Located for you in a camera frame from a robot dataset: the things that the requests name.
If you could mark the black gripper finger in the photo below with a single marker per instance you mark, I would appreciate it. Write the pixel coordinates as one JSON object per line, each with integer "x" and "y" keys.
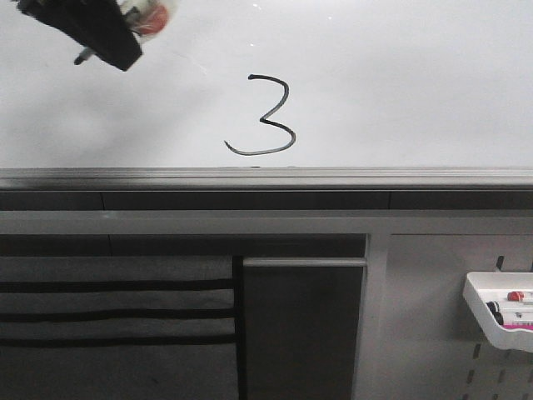
{"x": 97, "y": 25}

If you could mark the black white dry-erase marker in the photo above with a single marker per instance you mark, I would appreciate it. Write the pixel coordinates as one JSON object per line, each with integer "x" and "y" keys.
{"x": 144, "y": 18}

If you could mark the grey metal hanging rod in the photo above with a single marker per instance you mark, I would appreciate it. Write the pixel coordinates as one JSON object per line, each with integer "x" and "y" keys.
{"x": 302, "y": 262}

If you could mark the white plastic marker tray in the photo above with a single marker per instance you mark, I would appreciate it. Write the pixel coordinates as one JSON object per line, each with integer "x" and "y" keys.
{"x": 483, "y": 287}

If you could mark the white pegboard panel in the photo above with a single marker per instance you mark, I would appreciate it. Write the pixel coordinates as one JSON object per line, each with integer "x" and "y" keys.
{"x": 435, "y": 347}

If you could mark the black capped marker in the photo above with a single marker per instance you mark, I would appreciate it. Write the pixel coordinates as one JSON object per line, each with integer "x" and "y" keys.
{"x": 511, "y": 317}

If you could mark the red capped marker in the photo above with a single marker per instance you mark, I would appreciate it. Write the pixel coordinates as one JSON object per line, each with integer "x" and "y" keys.
{"x": 520, "y": 297}

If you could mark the pink marker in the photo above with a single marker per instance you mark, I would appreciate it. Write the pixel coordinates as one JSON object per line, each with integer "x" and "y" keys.
{"x": 518, "y": 327}

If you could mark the white whiteboard with aluminium frame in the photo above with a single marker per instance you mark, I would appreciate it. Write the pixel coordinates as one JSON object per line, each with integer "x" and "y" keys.
{"x": 400, "y": 93}

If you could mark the white metal stand frame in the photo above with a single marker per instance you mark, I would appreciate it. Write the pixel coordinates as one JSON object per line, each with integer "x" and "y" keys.
{"x": 379, "y": 227}

